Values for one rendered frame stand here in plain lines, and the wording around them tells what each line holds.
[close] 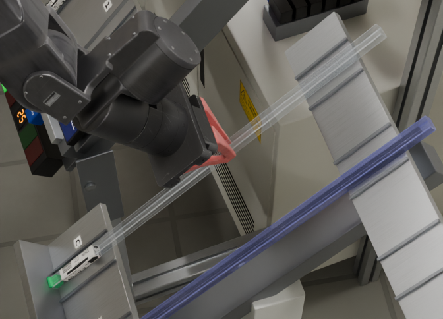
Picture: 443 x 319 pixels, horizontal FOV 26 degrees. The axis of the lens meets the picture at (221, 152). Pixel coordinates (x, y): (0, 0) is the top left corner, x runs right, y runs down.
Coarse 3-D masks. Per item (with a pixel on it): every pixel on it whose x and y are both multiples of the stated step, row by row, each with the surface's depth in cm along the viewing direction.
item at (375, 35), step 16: (368, 32) 94; (352, 48) 95; (368, 48) 94; (336, 64) 96; (304, 80) 98; (320, 80) 96; (288, 96) 99; (304, 96) 98; (272, 112) 100; (288, 112) 99; (256, 128) 100; (240, 144) 102; (192, 176) 105; (160, 192) 107; (176, 192) 106; (144, 208) 108; (160, 208) 108; (128, 224) 109; (112, 240) 110
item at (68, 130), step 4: (60, 124) 122; (68, 124) 121; (72, 124) 121; (64, 128) 122; (68, 128) 121; (72, 128) 120; (64, 132) 122; (68, 132) 121; (72, 132) 120; (68, 136) 121; (68, 140) 121
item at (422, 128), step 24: (384, 144) 90; (408, 144) 88; (360, 168) 91; (336, 192) 92; (288, 216) 95; (312, 216) 94; (264, 240) 96; (216, 264) 99; (240, 264) 98; (192, 288) 101; (168, 312) 102
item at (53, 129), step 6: (42, 114) 129; (48, 120) 128; (54, 120) 129; (48, 126) 128; (54, 126) 128; (48, 132) 128; (54, 132) 127; (60, 132) 128; (54, 138) 127; (60, 138) 127
